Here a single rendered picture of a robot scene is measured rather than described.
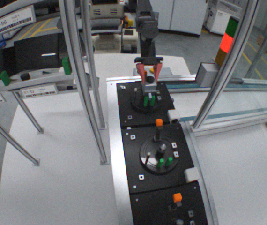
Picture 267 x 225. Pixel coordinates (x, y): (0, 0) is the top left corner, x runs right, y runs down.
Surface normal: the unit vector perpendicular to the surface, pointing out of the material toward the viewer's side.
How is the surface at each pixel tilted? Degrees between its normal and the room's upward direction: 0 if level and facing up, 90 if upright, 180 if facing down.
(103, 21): 90
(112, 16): 98
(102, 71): 0
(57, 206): 0
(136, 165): 0
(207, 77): 90
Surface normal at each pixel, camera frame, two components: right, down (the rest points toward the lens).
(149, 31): 0.03, 0.18
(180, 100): 0.04, -0.61
